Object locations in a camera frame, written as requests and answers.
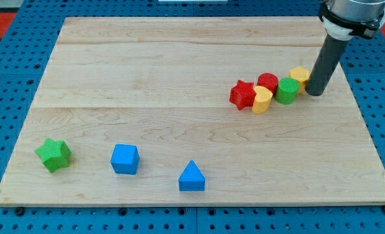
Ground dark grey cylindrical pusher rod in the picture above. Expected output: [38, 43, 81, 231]
[305, 35, 348, 96]

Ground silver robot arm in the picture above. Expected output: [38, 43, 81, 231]
[305, 0, 385, 96]

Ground blue cube block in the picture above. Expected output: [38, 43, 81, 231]
[110, 144, 140, 175]

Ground red cylinder block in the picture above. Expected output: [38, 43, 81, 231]
[257, 73, 279, 95]

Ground wooden board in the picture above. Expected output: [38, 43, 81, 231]
[0, 17, 385, 207]

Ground yellow hexagon block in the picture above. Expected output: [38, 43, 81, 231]
[289, 66, 310, 94]

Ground green cylinder block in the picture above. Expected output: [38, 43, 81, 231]
[275, 77, 299, 105]

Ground green star block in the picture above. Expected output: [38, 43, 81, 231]
[34, 138, 71, 173]

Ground red star block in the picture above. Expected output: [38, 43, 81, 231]
[229, 80, 256, 111]

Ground yellow heart block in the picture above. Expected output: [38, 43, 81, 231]
[252, 86, 273, 114]

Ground blue triangle block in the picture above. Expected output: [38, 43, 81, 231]
[178, 161, 206, 191]

